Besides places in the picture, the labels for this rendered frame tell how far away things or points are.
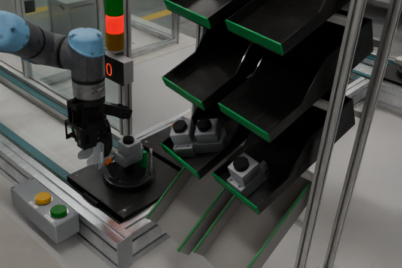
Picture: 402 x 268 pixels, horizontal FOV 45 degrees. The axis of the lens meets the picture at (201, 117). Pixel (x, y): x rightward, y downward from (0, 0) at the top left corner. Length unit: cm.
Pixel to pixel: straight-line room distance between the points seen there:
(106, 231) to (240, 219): 34
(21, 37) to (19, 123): 78
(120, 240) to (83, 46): 46
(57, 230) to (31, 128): 55
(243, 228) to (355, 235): 46
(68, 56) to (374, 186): 104
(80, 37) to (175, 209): 45
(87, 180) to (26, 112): 54
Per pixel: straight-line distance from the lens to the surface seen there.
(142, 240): 127
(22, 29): 103
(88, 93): 112
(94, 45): 108
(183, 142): 104
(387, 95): 216
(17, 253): 136
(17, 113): 184
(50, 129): 172
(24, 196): 137
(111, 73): 143
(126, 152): 130
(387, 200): 164
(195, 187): 117
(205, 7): 92
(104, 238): 124
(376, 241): 147
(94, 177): 138
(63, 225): 128
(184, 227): 115
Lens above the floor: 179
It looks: 30 degrees down
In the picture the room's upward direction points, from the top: 4 degrees clockwise
